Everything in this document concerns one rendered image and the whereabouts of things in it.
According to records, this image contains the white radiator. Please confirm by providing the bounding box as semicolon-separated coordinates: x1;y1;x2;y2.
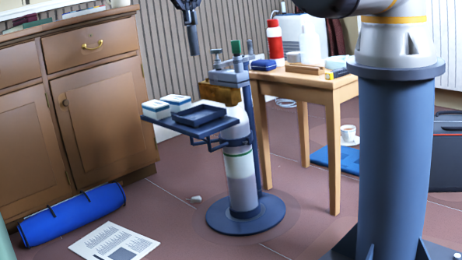
430;0;462;93

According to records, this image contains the white cup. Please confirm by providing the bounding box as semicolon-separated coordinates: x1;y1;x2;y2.
339;123;358;144

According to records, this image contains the flat wooden box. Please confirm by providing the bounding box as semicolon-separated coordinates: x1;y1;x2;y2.
284;62;326;76

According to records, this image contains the green knob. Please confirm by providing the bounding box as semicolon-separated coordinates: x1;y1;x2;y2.
230;39;243;58

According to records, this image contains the blue floor mat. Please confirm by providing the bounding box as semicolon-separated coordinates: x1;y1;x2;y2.
309;144;361;177

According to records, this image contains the white oxygen cylinder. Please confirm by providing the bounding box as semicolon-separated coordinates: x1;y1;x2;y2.
219;102;261;220

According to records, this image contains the brown wooden cupboard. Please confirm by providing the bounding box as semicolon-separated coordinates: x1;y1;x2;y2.
0;4;161;233

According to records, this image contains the translucent white bottle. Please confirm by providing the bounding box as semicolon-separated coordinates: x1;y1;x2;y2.
299;24;323;66

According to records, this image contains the dark red curtain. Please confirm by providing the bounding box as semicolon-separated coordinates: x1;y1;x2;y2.
324;17;348;58

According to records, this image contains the teal rounded object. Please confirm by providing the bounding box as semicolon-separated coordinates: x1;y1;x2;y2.
0;212;18;260

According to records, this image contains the white coiled cable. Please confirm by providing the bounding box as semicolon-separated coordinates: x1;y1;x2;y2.
274;97;298;109

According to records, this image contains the white box with blue band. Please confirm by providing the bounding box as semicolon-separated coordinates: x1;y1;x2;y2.
141;99;172;121
159;93;193;114

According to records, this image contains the navy blue pouch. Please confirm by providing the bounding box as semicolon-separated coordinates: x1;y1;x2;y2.
250;58;278;72

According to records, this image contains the grey T-bar screw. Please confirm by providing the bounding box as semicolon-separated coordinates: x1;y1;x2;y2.
209;47;224;70

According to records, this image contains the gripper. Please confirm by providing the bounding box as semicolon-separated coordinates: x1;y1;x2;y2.
169;0;203;58

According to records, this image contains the pale blue bowl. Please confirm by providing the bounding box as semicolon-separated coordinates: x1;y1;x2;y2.
324;54;357;72

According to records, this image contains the blue cylinder stand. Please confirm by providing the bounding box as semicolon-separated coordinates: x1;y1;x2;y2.
139;81;287;237

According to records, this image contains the dark case with red stripe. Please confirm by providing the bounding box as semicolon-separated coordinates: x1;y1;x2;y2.
428;109;462;194

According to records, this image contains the small grey jar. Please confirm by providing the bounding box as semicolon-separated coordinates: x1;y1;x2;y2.
285;51;303;65

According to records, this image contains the white saucer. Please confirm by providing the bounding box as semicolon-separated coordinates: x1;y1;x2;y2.
339;135;361;148

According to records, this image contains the red and white bottle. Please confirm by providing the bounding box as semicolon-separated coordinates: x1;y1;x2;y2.
265;18;286;68

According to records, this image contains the white and blue book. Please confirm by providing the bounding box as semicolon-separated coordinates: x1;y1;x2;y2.
61;4;108;20

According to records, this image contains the maroon book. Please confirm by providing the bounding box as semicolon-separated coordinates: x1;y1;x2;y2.
12;12;39;27

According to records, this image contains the blue tray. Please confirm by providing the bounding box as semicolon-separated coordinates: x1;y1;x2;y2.
170;104;228;128

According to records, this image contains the grey regulator body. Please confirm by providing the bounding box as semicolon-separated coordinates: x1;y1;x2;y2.
207;54;250;90

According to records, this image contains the blue rolled mat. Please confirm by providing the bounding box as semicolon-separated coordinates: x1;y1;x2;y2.
16;181;128;249

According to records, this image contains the light wooden table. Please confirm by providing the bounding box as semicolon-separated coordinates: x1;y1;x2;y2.
247;64;360;217

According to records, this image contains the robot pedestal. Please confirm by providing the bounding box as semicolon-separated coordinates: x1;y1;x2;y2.
319;59;462;260

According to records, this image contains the white printed paper sheet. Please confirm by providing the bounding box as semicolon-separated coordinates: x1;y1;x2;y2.
68;220;162;260

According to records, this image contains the green book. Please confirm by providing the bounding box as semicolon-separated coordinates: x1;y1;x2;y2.
1;17;54;36

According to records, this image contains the white box-shaped machine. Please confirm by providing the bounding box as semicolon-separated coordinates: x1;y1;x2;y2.
272;12;330;61

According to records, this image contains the brass valve block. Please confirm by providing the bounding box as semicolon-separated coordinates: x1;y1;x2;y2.
198;79;243;108

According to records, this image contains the yellow and black device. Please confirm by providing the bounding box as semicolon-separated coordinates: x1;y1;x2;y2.
324;67;351;82

